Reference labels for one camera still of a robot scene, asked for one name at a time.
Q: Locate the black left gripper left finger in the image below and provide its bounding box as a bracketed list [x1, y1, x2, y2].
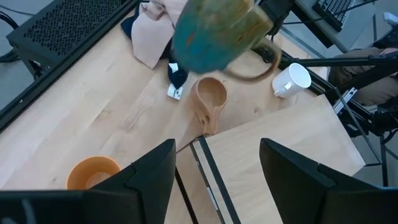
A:
[0, 138, 177, 224]

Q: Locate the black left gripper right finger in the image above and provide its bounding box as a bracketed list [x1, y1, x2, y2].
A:
[259, 138, 398, 224]

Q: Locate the orange cup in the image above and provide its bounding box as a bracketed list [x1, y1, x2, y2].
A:
[65, 156, 123, 191]

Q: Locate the large teal brown ceramic mug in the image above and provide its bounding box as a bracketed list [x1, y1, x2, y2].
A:
[171, 0, 283, 83]

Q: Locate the white ceramic mug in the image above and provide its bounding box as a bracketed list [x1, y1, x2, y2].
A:
[271, 62, 313, 100]

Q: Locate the wooden cup with holed handle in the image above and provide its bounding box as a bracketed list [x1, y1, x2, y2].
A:
[188, 77, 229, 137]

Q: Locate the wooden shelf with black legs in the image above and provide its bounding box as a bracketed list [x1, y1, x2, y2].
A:
[174, 94, 390, 224]

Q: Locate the black computer keyboard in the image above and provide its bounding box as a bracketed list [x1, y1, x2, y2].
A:
[312, 0, 358, 33]

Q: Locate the grey desk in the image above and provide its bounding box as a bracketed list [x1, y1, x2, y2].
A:
[292, 0, 379, 54]

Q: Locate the navy blue cloth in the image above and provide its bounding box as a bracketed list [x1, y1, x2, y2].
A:
[120, 2, 190, 101]

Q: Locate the person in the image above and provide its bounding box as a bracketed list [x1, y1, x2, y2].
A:
[328, 46, 398, 108]

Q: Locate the pink cloth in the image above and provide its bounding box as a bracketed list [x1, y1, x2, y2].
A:
[130, 0, 189, 70]

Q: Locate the black perforated computer case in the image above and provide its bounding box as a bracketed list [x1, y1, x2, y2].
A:
[5, 0, 140, 80]

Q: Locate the black coiled cable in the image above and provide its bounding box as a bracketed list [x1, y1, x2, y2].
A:
[0, 11, 20, 63]

